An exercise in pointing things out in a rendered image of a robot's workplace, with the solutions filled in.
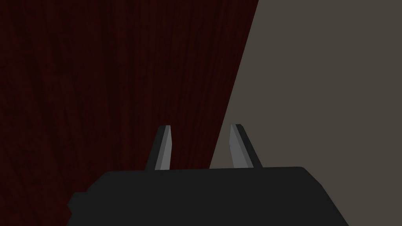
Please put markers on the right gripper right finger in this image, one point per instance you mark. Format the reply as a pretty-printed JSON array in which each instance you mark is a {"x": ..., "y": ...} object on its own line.
[{"x": 241, "y": 150}]

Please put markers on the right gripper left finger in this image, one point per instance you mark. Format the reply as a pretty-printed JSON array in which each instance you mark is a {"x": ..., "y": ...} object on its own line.
[{"x": 161, "y": 150}]

